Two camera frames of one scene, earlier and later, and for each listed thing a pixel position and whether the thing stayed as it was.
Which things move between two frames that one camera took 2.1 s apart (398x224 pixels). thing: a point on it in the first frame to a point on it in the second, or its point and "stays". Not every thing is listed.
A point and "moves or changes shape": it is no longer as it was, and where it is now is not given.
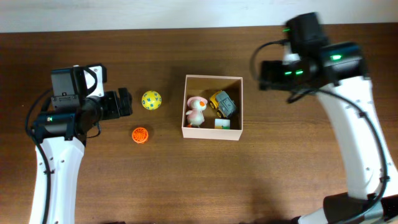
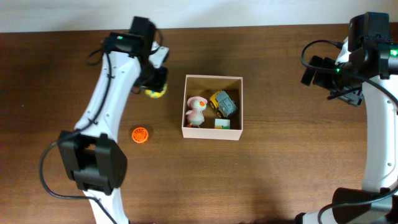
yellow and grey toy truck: (225, 105) stays
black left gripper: (120, 111) to (157, 88)
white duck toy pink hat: (195, 116) stays
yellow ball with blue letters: (151, 99) moves or changes shape
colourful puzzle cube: (222, 124) stays
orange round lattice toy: (140, 134) stays
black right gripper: (275, 79) to (352, 94)
